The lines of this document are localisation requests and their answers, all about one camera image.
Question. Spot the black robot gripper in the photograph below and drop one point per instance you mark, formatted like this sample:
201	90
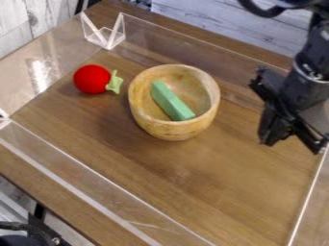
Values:
289	96

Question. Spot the green rectangular block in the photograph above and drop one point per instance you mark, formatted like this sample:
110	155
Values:
169	102

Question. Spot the clear acrylic tray wall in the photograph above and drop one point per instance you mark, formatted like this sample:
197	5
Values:
126	188

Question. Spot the clear acrylic corner bracket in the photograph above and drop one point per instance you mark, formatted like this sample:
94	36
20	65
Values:
105	37

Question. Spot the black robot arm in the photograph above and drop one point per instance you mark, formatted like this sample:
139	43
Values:
313	57

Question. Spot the red toy tomato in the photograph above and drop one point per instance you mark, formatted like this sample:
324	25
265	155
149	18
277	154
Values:
94	79

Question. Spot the brown wooden bowl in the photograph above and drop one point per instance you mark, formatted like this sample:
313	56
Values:
197	89

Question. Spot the black table clamp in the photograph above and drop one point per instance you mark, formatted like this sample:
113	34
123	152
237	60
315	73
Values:
24	229

